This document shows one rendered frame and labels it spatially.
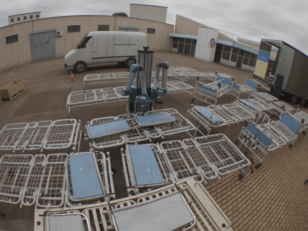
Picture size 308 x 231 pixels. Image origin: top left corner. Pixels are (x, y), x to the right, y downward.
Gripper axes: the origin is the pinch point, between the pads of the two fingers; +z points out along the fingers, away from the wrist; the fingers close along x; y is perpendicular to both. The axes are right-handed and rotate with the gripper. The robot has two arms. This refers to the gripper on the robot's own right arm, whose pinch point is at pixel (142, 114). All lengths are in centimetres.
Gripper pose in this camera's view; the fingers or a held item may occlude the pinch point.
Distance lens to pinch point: 269.2
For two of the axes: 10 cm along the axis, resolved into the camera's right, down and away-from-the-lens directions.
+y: -9.1, 1.3, -3.9
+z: -0.6, 9.0, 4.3
